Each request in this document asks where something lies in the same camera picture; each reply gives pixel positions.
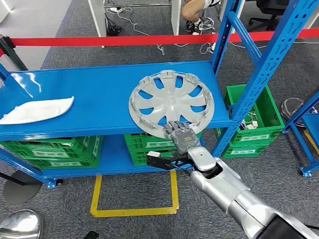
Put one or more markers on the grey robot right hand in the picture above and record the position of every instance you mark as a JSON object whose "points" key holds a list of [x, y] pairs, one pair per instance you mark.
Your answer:
{"points": [[183, 138]]}

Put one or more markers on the grey plastic wheel hubcap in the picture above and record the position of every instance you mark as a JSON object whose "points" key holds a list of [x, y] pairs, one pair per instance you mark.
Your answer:
{"points": [[171, 105]]}

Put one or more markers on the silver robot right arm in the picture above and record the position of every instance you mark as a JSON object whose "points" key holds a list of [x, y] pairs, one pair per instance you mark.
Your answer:
{"points": [[224, 188]]}

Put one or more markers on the blue metal shelf rack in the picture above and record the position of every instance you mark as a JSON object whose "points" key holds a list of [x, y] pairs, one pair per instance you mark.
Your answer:
{"points": [[100, 99]]}

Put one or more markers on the neat yellow floor tape outline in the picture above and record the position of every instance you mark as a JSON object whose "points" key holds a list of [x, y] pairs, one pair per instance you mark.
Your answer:
{"points": [[134, 211]]}

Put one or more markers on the chrome stool footring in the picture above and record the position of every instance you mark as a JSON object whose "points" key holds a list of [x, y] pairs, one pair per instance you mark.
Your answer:
{"points": [[208, 23]]}

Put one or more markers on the red barrier belt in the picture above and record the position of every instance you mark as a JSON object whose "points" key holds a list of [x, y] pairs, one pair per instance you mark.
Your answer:
{"points": [[125, 40], [1, 52]]}

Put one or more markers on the person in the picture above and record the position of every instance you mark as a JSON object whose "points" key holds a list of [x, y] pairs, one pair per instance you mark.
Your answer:
{"points": [[192, 10]]}

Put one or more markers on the chrome round floor base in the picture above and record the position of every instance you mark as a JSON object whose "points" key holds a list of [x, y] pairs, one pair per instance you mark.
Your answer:
{"points": [[286, 109]]}

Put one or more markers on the black power adapter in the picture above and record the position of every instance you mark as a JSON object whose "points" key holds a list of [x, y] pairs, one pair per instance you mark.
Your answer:
{"points": [[113, 29]]}

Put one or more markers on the white power strip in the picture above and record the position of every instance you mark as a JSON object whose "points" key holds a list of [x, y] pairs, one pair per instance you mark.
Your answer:
{"points": [[116, 10]]}

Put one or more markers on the short yellow floor tape strip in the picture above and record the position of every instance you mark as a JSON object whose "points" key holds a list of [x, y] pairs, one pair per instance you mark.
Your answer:
{"points": [[311, 142]]}

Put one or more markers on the small blue metal rack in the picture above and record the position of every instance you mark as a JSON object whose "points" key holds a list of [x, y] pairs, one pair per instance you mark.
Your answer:
{"points": [[311, 125]]}

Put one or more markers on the black office chair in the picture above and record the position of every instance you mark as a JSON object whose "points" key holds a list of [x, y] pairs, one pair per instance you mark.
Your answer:
{"points": [[269, 10]]}

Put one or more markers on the white curved plastic panel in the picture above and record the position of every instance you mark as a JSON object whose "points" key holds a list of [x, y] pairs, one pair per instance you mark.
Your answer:
{"points": [[37, 110]]}

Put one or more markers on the thin black stanchion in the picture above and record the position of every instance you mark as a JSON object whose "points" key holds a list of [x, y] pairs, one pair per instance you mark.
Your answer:
{"points": [[22, 191]]}

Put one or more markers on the chrome stanchion with round base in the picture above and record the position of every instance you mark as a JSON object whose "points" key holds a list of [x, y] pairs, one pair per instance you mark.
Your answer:
{"points": [[22, 226]]}

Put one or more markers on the thick dark stanchion post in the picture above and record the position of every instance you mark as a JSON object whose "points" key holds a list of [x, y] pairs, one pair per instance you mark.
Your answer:
{"points": [[14, 54]]}

